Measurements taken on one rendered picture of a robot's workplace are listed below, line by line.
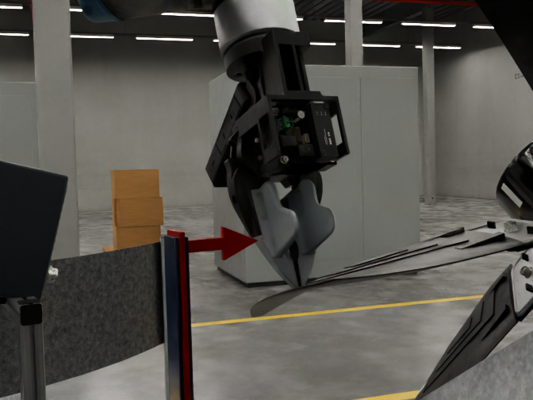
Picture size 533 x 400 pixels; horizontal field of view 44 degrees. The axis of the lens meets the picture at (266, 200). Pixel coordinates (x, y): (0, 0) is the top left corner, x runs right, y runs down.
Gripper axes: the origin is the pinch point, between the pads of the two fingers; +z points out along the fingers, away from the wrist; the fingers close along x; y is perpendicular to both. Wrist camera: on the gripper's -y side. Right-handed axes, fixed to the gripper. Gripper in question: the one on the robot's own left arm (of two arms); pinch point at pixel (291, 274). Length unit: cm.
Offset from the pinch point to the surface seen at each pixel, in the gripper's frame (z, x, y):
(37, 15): -230, 59, -359
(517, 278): 3.5, 30.7, -2.7
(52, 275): -10, -10, -53
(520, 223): -1.5, 24.1, 5.2
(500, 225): -1.9, 23.3, 3.3
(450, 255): 1.0, 10.7, 8.5
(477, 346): 10.0, 26.4, -6.9
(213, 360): 12, 141, -349
